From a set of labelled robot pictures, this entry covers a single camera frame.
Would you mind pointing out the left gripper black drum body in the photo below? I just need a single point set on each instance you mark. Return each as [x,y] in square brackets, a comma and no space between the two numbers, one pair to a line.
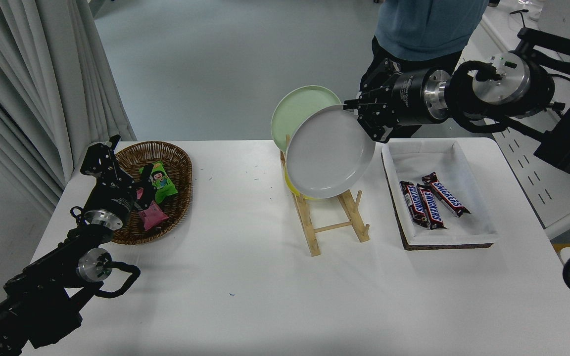
[114,200]

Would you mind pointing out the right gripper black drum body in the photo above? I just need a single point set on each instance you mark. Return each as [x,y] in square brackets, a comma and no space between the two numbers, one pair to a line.
[408,99]

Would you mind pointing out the grey plate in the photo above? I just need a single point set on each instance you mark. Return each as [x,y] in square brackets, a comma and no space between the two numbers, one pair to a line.
[329,153]

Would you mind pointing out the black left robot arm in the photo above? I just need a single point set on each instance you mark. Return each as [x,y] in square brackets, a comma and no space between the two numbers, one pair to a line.
[42,291]

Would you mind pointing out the pale green plate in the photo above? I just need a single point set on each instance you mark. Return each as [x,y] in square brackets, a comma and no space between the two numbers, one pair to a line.
[295,111]

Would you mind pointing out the yellow plate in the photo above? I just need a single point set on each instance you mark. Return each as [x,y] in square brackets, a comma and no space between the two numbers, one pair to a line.
[291,187]

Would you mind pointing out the wooden plate rack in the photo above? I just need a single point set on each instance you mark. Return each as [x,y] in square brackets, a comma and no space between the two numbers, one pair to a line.
[314,242]

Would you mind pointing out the green snack packet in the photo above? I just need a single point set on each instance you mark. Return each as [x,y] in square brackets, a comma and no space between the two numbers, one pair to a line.
[164,183]

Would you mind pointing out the pink snack packet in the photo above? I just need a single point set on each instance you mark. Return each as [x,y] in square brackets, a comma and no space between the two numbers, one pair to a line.
[154,216]

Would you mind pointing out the brown wicker basket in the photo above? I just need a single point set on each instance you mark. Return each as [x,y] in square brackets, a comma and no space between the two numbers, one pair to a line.
[176,158]

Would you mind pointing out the white tray with cork base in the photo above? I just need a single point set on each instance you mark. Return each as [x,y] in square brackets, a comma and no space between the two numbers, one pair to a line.
[413,158]

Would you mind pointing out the person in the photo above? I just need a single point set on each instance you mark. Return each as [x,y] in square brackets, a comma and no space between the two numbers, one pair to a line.
[428,29]

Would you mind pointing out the Snickers chocolate bar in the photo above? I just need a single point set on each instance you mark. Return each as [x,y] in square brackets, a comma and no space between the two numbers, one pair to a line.
[412,202]
[446,195]
[433,210]

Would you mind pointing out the grey curtain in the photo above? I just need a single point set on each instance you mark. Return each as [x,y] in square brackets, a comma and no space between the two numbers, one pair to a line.
[27,74]

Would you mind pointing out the white perforated side desk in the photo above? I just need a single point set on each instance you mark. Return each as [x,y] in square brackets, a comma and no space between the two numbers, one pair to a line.
[522,163]

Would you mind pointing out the silver laptop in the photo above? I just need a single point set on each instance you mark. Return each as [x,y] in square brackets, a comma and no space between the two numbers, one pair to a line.
[562,17]

